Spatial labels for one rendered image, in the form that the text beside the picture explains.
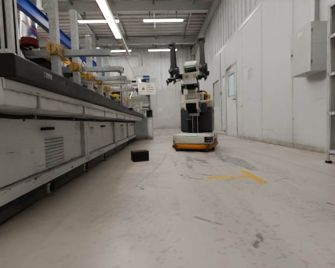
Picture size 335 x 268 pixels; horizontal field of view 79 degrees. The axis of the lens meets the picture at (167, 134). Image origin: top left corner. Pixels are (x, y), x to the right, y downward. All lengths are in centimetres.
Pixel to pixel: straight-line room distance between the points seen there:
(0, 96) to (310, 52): 310
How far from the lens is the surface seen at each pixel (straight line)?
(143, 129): 601
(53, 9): 130
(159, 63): 1269
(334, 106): 265
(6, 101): 90
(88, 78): 164
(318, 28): 338
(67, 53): 125
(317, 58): 327
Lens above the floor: 45
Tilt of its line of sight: 3 degrees down
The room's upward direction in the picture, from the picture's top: 2 degrees counter-clockwise
